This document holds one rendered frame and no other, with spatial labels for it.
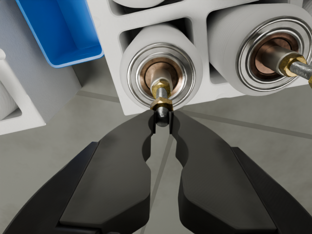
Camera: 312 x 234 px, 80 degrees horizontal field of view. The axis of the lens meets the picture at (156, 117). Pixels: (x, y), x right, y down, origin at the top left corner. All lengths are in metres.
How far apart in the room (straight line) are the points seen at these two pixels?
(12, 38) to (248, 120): 0.55
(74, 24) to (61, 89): 0.15
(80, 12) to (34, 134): 0.38
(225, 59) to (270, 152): 0.50
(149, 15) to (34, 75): 0.23
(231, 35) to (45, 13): 0.33
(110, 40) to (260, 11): 0.18
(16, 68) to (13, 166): 0.49
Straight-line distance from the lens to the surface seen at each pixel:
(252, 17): 0.23
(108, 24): 0.28
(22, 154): 0.75
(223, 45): 0.24
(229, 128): 0.58
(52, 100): 0.41
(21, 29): 0.41
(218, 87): 0.31
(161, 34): 0.21
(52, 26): 0.44
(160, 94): 0.16
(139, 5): 0.21
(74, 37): 0.49
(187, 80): 0.21
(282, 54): 0.21
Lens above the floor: 0.45
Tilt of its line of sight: 60 degrees down
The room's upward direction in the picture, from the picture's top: 178 degrees counter-clockwise
